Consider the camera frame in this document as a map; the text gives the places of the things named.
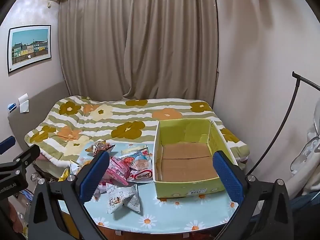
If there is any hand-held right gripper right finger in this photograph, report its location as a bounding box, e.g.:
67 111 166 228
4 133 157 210
212 151 294 240

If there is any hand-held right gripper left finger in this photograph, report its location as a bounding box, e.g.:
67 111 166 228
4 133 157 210
27 151 110 240

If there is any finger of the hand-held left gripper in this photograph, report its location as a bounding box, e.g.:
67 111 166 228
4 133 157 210
0 135 16 155
0 144 41 175

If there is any pink white candy packet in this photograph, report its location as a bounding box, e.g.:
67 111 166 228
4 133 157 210
105 156 133 187

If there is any yellow-green cardboard box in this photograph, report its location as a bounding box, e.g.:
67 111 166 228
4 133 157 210
152 118 238 200

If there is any orange snack packet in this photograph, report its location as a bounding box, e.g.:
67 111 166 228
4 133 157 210
79 159 93 170

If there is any brown pink snack packet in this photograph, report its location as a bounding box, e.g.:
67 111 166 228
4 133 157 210
85 140 116 158

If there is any white triangular snack packet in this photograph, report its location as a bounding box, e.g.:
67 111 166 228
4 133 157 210
105 183 142 215

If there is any white paper note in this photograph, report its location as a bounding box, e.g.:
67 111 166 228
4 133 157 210
18 93 30 113

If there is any pale yellow snack packet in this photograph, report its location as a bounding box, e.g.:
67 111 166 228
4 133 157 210
121 144 148 155

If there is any white red blue snack packet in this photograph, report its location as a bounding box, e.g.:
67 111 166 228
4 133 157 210
125 148 153 182

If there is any grey padded headboard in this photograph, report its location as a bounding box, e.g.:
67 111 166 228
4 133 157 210
7 81 66 153

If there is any light blue daisy tablecloth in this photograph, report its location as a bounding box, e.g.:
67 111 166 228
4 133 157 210
70 141 239 234

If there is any floral striped blanket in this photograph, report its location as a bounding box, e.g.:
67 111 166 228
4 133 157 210
24 95 250 167

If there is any white garment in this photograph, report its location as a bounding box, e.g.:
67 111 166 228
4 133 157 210
290 120 320 198

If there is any beige curtain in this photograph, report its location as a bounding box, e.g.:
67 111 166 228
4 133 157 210
58 0 219 108

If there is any framed wall poster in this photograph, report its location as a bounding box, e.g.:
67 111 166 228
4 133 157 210
7 25 52 75

